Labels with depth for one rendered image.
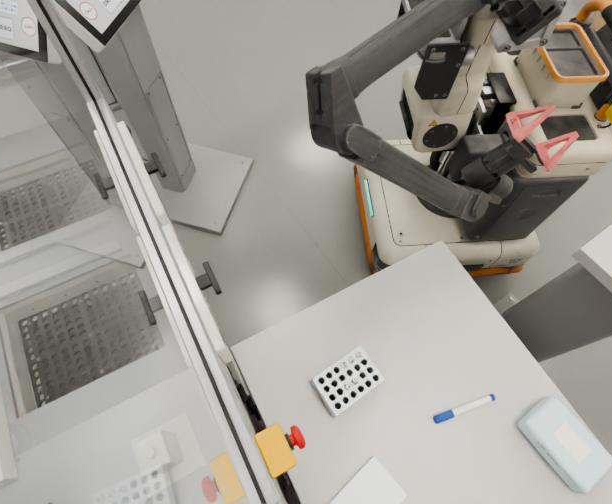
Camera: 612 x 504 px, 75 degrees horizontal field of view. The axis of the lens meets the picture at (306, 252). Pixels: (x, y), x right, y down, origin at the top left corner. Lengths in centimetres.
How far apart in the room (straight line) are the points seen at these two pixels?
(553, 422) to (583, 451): 7
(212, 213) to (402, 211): 87
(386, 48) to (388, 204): 104
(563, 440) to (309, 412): 49
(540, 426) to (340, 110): 70
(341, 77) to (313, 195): 140
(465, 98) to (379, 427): 87
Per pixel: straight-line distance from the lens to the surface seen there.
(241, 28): 294
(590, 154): 137
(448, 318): 98
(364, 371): 86
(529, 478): 98
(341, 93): 63
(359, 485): 86
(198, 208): 195
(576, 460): 98
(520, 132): 86
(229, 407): 65
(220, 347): 73
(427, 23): 75
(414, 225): 164
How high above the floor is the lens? 163
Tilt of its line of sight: 63 degrees down
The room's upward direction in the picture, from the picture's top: 4 degrees clockwise
